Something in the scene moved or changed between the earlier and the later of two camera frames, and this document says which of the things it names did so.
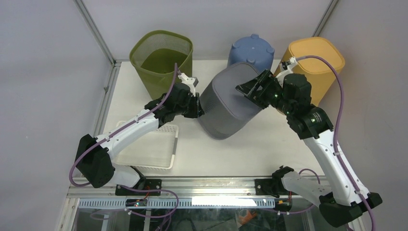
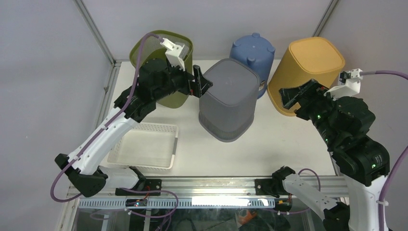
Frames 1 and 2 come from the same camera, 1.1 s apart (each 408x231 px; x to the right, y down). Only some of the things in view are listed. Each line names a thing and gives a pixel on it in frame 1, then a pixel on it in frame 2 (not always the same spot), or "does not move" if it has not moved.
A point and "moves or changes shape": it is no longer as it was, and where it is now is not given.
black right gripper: [265, 80] → [311, 91]
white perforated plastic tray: [155, 150] does not move
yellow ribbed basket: [321, 74] does not move
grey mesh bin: [227, 110] moves or changes shape
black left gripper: [197, 110] → [198, 88]
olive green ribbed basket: [153, 54] does not move
